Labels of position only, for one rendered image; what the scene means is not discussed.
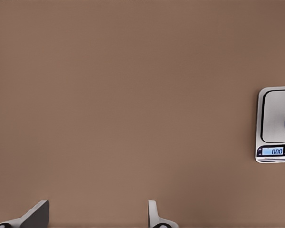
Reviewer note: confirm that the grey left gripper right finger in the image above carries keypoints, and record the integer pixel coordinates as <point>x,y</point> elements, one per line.
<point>153,213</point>

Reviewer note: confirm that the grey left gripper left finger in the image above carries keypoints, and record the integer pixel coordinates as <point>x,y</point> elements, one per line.
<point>35,215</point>

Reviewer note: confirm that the silver digital kitchen scale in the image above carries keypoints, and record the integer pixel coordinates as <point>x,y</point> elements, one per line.
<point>274,123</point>

